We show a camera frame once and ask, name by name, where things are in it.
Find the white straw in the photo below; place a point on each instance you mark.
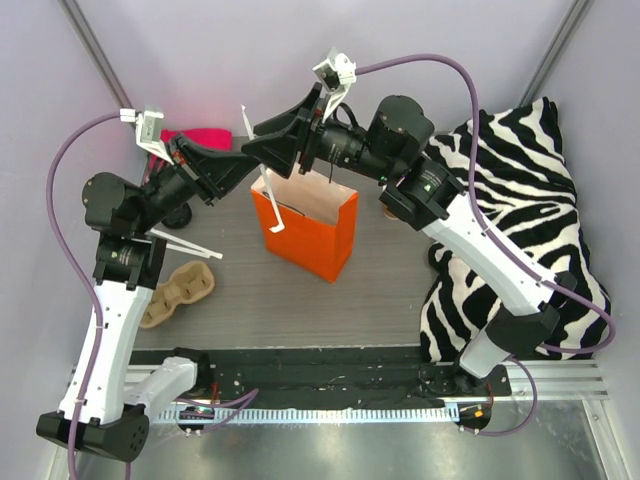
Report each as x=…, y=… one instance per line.
x=262, y=170
x=183, y=246

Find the orange paper gift bag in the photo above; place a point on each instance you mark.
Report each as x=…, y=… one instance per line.
x=307, y=220

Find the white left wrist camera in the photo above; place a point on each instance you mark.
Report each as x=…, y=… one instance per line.
x=148, y=128

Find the folded pink shirt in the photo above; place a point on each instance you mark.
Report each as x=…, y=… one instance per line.
x=214, y=138

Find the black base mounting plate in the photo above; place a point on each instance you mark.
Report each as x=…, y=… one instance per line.
x=374, y=377

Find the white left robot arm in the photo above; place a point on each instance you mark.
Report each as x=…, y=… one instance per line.
x=98, y=415

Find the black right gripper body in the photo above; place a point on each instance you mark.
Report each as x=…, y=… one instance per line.
x=306, y=141

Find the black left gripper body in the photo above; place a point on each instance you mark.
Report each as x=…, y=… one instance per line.
x=189, y=170

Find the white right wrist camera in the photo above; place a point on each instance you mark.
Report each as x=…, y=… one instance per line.
x=337, y=73

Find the brown cardboard cup carrier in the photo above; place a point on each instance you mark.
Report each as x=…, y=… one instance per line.
x=187, y=285

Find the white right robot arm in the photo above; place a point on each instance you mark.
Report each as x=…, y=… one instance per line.
x=428, y=197

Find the aluminium front rail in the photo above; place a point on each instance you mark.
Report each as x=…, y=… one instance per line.
x=542, y=381

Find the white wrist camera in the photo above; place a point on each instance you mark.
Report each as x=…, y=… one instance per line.
x=148, y=128
x=337, y=73

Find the zebra print blanket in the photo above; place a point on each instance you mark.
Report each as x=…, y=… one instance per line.
x=524, y=187

